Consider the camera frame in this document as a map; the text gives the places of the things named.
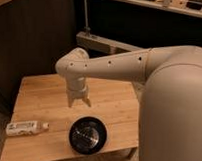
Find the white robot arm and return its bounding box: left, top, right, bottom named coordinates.
left=55, top=45, right=202, bottom=161

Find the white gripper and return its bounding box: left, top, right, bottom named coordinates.
left=66, top=77, right=92, bottom=108

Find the white plastic bottle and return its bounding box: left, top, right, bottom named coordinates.
left=6, top=121, right=49, bottom=137

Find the black ceramic bowl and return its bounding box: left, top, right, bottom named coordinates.
left=68, top=116, right=108, bottom=155

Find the wooden beam rail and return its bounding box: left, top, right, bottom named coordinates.
left=76, top=31, right=140, bottom=54

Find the metal vertical pole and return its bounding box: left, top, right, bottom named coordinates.
left=84, top=0, right=90, bottom=36

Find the wooden table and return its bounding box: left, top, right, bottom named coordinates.
left=0, top=74, right=139, bottom=161

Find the upper wooden shelf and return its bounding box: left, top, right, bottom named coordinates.
left=116, top=0, right=202, bottom=18

